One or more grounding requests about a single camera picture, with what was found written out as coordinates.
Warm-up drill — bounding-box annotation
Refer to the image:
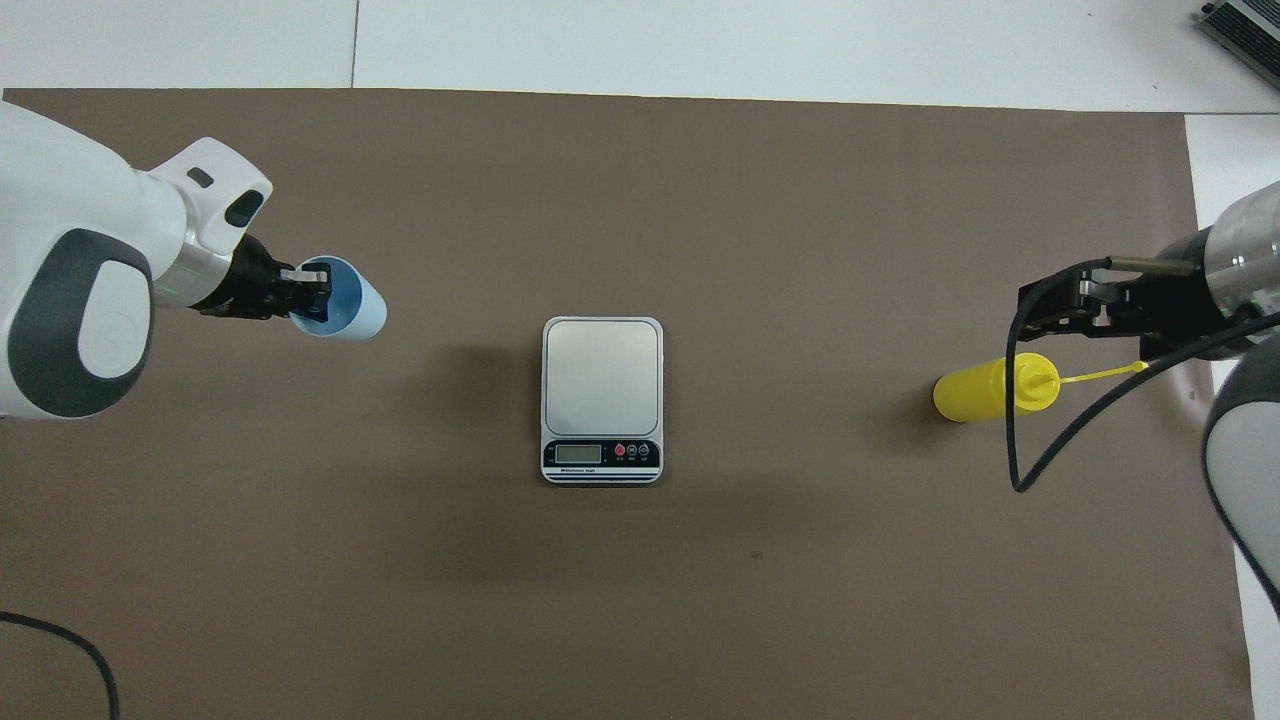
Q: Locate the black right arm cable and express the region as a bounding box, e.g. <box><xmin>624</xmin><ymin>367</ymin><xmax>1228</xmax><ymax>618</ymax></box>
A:
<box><xmin>1006</xmin><ymin>257</ymin><xmax>1280</xmax><ymax>494</ymax></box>

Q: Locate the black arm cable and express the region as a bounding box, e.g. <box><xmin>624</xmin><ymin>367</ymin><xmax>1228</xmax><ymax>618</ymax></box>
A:
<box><xmin>1006</xmin><ymin>257</ymin><xmax>1280</xmax><ymax>494</ymax></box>
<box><xmin>0</xmin><ymin>611</ymin><xmax>122</xmax><ymax>720</ymax></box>

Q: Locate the yellow squeeze bottle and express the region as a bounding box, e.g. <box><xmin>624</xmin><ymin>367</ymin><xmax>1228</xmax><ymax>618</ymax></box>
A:
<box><xmin>933</xmin><ymin>352</ymin><xmax>1150</xmax><ymax>424</ymax></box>

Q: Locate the silver digital kitchen scale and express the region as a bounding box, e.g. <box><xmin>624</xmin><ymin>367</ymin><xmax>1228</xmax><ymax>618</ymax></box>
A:
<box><xmin>541</xmin><ymin>316</ymin><xmax>664</xmax><ymax>486</ymax></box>

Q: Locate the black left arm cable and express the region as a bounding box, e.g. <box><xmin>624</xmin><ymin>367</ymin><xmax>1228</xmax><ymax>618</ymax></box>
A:
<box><xmin>0</xmin><ymin>611</ymin><xmax>122</xmax><ymax>720</ymax></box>

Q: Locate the grey metal device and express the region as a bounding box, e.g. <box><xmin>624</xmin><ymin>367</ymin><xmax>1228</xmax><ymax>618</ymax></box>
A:
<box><xmin>1200</xmin><ymin>0</ymin><xmax>1280</xmax><ymax>94</ymax></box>

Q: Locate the light blue plastic cup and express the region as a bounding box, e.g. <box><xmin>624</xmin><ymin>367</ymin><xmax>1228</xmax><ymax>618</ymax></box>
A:
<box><xmin>290</xmin><ymin>256</ymin><xmax>388</xmax><ymax>341</ymax></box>

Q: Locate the brown paper table mat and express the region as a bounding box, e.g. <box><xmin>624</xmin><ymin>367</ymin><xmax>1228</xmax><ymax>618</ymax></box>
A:
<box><xmin>0</xmin><ymin>88</ymin><xmax>1257</xmax><ymax>720</ymax></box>

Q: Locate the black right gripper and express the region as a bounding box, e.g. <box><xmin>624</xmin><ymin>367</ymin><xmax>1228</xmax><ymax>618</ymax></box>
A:
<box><xmin>1017</xmin><ymin>232</ymin><xmax>1259</xmax><ymax>363</ymax></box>

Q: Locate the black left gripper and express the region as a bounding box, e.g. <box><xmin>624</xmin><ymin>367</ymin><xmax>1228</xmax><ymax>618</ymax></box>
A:
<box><xmin>196</xmin><ymin>234</ymin><xmax>334</xmax><ymax>324</ymax></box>

